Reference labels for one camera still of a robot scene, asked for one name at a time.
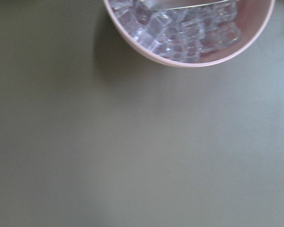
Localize pink bowl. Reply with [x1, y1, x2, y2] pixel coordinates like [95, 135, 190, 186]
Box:
[103, 0, 275, 68]

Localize clear ice cubes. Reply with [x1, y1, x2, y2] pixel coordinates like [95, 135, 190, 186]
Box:
[109, 0, 241, 63]

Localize metal ice scoop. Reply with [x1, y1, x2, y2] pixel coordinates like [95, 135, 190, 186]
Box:
[142, 0, 230, 11]

